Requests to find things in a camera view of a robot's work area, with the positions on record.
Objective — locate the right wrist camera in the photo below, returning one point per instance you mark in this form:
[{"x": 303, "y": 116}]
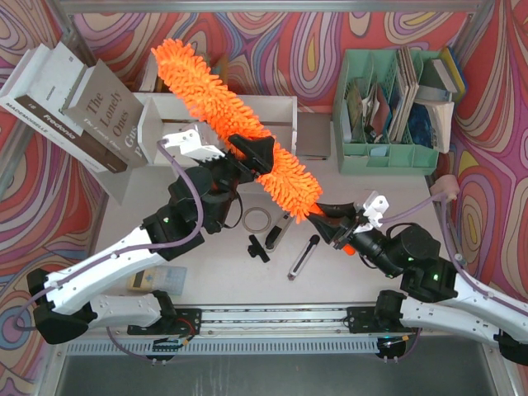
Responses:
[{"x": 372, "y": 212}]

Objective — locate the pink piggy figurine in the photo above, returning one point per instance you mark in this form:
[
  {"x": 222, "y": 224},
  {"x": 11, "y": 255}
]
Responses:
[{"x": 446, "y": 187}]

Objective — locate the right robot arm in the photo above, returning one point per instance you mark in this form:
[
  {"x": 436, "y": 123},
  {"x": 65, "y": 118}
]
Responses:
[{"x": 434, "y": 293}]

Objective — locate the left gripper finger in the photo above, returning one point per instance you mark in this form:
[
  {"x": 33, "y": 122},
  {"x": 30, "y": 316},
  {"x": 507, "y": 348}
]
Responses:
[
  {"x": 260, "y": 149},
  {"x": 253, "y": 167}
]

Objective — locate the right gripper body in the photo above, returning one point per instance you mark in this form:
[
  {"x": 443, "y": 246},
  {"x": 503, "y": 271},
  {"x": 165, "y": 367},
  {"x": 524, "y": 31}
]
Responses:
[{"x": 346, "y": 231}]

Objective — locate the grey notebook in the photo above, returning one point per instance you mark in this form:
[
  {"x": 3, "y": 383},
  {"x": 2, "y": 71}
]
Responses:
[{"x": 313, "y": 135}]

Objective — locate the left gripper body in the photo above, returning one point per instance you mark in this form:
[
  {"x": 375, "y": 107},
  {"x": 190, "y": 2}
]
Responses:
[{"x": 233, "y": 163}]

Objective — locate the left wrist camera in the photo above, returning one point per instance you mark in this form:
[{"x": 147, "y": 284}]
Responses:
[{"x": 197, "y": 141}]

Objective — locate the yellow grey calculator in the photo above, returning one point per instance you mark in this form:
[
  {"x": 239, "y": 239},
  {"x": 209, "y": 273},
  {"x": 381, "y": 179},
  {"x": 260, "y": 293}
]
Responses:
[{"x": 170, "y": 279}]

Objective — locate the mint green desk organizer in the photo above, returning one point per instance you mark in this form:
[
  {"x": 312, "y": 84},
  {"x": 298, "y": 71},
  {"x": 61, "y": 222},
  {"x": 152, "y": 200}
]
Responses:
[{"x": 371, "y": 114}]

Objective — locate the clear tape roll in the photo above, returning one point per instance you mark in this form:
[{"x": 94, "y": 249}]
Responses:
[{"x": 256, "y": 220}]

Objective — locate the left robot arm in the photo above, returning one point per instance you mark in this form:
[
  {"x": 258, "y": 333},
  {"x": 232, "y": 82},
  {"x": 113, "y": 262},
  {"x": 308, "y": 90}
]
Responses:
[{"x": 72, "y": 301}]

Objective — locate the white wooden bookshelf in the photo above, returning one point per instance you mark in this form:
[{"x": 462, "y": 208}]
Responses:
[{"x": 165, "y": 114}]

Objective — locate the black grey stapler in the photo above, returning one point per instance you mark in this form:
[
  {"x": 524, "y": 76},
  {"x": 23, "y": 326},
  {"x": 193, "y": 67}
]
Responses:
[{"x": 277, "y": 232}]

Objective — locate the orange microfiber duster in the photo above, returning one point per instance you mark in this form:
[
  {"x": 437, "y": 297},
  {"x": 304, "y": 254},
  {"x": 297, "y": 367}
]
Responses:
[{"x": 205, "y": 96}]

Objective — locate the black binder clip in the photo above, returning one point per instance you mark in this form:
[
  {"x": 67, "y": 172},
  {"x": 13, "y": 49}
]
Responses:
[{"x": 255, "y": 249}]

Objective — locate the white books beside organizer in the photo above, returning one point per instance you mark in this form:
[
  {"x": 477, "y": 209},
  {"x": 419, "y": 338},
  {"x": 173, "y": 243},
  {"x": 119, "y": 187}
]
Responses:
[{"x": 442, "y": 86}]

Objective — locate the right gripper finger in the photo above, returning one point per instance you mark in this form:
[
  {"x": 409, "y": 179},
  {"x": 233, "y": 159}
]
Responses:
[
  {"x": 334, "y": 231},
  {"x": 337, "y": 211}
]

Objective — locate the small books behind shelf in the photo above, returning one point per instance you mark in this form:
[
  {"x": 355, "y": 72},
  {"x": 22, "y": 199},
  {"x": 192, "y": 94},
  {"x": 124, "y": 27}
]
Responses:
[{"x": 148, "y": 80}]

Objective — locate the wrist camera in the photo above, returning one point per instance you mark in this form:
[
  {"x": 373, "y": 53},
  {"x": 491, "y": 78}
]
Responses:
[
  {"x": 372, "y": 212},
  {"x": 197, "y": 141}
]

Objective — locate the black white marker pen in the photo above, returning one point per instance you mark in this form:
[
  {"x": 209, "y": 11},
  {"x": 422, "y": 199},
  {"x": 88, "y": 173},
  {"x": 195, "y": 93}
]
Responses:
[{"x": 303, "y": 257}]

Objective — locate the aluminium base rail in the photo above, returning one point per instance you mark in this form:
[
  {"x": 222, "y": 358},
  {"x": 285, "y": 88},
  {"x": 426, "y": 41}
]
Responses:
[{"x": 272, "y": 321}]

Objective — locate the large grey white book stack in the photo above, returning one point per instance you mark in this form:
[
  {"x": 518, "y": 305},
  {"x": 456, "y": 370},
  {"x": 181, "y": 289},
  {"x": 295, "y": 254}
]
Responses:
[{"x": 87, "y": 111}]

